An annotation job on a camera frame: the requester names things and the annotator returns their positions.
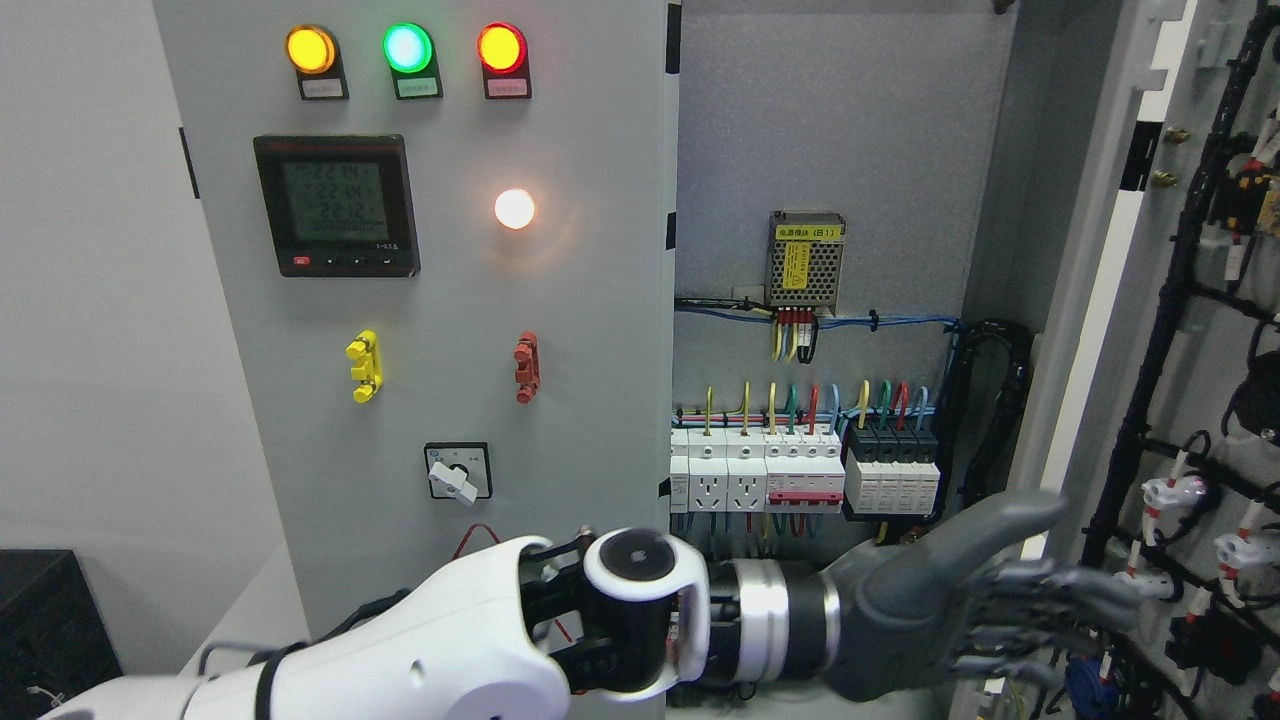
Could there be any white rotary selector switch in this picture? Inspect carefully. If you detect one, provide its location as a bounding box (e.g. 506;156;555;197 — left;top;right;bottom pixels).
422;441;493;507

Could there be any white socket breaker row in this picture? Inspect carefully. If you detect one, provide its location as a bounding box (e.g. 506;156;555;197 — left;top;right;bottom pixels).
669;424;846;514

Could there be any red electric hazard warning sticker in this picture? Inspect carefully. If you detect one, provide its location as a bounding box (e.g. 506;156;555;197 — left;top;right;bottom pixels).
451;521;576;648

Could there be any yellow terminal post block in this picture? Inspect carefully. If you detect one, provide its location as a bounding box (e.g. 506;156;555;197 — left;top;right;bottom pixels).
346;329;384;404

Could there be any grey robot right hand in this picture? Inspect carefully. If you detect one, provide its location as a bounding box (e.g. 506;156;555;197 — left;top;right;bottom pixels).
823;489;1140;702

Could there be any yellow indicator lamp left door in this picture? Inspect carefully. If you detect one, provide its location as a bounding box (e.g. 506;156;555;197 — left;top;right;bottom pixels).
285;24;349;101

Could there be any white glowing indicator lamp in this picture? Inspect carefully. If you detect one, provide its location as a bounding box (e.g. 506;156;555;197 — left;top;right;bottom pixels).
493;187;538;231

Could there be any black digital power meter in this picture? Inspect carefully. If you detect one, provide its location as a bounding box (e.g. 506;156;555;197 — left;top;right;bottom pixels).
253;135;421;278

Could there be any red indicator lamp left door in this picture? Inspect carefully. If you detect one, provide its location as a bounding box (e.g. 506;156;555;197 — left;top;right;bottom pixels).
476;22;532;100

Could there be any black corrugated cable conduit right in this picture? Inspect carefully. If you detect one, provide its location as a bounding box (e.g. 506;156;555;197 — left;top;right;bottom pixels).
934;320;1036;511

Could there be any perforated metal power supply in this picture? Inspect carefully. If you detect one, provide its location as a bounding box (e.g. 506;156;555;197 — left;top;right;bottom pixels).
765;210;847;313

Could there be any red terminal post block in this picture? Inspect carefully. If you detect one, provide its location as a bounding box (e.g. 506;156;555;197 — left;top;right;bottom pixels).
513;331;541;405

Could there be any grey cabinet door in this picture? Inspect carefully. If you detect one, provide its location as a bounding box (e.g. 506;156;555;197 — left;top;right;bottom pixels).
966;1;1277;719
155;1;678;634

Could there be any black surge protector module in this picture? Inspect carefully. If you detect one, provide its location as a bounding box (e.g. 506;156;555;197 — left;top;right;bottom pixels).
842;421;941;523

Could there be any green indicator lamp left door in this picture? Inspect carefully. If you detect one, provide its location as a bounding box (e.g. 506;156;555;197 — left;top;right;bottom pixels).
381;22;443;101

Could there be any black box lower left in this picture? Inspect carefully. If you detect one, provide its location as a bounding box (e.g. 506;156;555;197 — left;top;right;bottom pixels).
1;550;123;719

